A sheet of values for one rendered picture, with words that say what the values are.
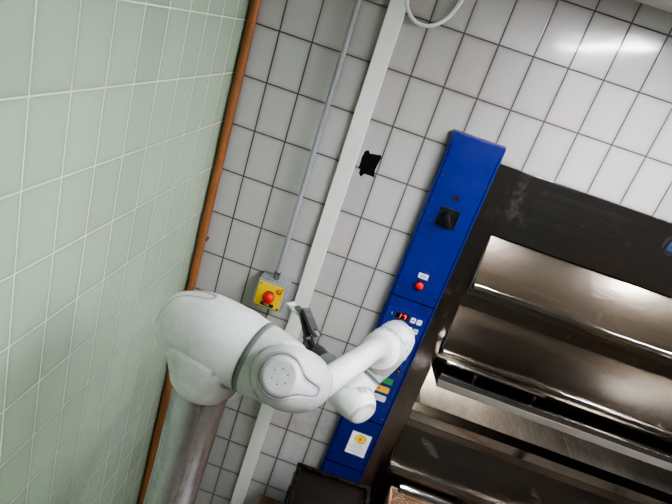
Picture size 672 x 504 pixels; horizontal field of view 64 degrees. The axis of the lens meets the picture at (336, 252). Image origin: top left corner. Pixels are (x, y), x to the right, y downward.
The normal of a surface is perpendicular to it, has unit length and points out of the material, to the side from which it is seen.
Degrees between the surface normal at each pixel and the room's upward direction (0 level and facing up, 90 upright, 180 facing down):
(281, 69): 90
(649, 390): 70
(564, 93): 90
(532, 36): 90
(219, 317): 31
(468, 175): 90
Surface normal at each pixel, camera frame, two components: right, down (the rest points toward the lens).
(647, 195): -0.16, 0.35
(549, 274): -0.05, 0.03
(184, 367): -0.44, 0.28
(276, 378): -0.03, -0.21
